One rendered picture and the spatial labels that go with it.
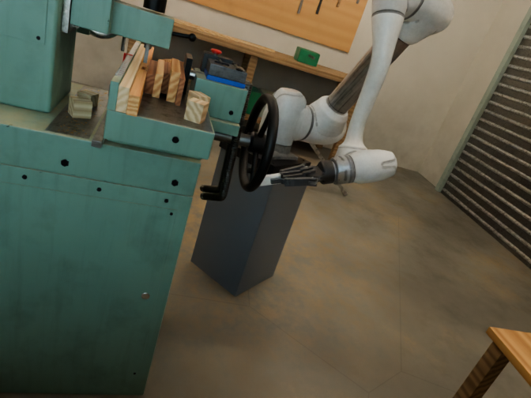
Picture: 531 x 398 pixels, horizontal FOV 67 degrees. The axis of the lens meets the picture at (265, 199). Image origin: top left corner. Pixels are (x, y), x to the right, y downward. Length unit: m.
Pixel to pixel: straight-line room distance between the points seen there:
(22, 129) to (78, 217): 0.22
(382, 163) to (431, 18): 0.51
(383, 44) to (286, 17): 3.05
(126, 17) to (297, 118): 0.84
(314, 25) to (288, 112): 2.85
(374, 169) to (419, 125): 3.83
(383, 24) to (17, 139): 1.04
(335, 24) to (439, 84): 1.40
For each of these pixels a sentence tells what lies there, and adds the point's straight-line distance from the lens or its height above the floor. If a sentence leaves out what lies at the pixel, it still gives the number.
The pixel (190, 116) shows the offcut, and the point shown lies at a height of 0.91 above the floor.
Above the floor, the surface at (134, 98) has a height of 0.93.
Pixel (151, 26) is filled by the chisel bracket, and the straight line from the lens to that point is 1.05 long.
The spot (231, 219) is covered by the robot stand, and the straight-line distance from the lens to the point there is 1.74.
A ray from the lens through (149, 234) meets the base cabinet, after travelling 1.03.
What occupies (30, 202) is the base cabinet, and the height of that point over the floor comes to 0.63.
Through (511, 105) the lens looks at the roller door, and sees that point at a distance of 4.44.
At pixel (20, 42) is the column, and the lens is 1.03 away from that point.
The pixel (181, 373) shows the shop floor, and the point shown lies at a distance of 1.51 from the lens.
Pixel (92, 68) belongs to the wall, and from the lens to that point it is 4.54.
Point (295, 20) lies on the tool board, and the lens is 4.38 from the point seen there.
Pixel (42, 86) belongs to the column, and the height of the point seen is 0.86.
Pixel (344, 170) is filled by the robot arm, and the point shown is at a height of 0.80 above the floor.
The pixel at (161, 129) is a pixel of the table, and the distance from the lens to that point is 0.83.
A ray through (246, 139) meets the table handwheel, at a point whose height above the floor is 0.82.
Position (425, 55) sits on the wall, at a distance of 4.91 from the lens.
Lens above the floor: 1.14
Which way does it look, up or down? 24 degrees down
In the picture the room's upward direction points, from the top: 19 degrees clockwise
